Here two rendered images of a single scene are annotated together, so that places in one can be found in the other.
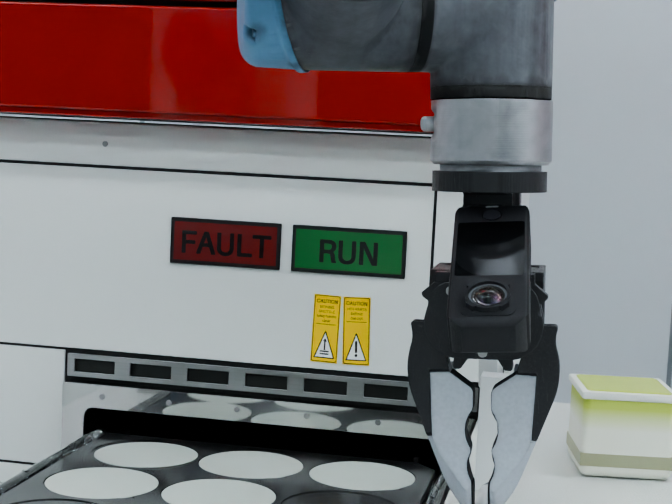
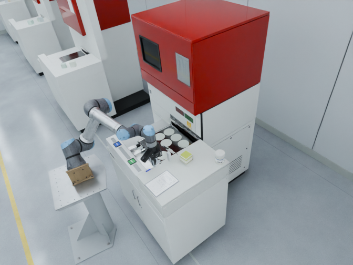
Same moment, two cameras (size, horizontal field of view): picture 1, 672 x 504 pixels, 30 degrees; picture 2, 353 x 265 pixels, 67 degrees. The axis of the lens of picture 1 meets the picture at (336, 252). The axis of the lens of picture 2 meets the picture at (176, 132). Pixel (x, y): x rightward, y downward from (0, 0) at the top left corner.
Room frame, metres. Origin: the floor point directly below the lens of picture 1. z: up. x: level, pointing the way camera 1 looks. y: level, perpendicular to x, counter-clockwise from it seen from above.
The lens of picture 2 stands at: (-0.03, -1.23, 2.48)
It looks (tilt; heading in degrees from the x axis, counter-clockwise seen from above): 41 degrees down; 47
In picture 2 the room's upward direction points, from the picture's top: 6 degrees counter-clockwise
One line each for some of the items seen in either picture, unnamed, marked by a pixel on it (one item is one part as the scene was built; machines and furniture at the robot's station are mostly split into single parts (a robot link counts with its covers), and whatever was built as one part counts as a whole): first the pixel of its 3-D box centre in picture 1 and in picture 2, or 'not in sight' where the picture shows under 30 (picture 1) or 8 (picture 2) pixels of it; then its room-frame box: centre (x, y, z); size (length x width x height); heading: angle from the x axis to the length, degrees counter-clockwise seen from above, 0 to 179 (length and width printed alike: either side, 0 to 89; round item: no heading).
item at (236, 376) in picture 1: (266, 381); (184, 126); (1.28, 0.07, 0.96); 0.44 x 0.01 x 0.02; 79
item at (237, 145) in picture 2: not in sight; (202, 143); (1.66, 0.17, 0.41); 0.82 x 0.71 x 0.82; 79
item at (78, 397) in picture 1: (262, 443); (184, 132); (1.28, 0.07, 0.89); 0.44 x 0.02 x 0.10; 79
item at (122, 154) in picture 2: not in sight; (126, 159); (0.73, 0.23, 0.89); 0.55 x 0.09 x 0.14; 79
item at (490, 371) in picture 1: (501, 394); (170, 153); (0.92, -0.13, 1.03); 0.06 x 0.04 x 0.13; 169
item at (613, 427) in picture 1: (620, 425); (186, 157); (0.98, -0.23, 1.00); 0.07 x 0.07 x 0.07; 88
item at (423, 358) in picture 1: (446, 365); not in sight; (0.77, -0.07, 1.08); 0.05 x 0.02 x 0.09; 80
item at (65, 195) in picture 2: not in sight; (81, 183); (0.37, 0.43, 0.75); 0.45 x 0.44 x 0.13; 160
